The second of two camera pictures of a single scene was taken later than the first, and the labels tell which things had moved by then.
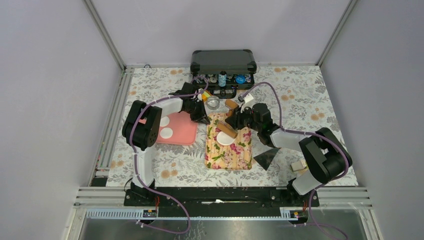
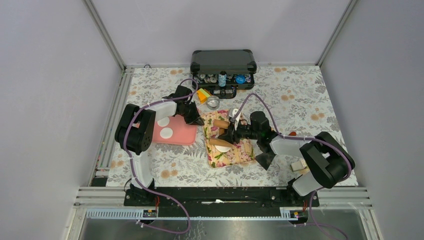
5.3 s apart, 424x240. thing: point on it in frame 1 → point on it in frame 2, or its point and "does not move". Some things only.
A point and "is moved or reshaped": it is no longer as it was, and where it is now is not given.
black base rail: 221,203 does not move
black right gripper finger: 235,122 → 230,136
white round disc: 224,139 is moved or reshaped
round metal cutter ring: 213,102 does not move
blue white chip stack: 222,78 does not move
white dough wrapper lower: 166,133 does not move
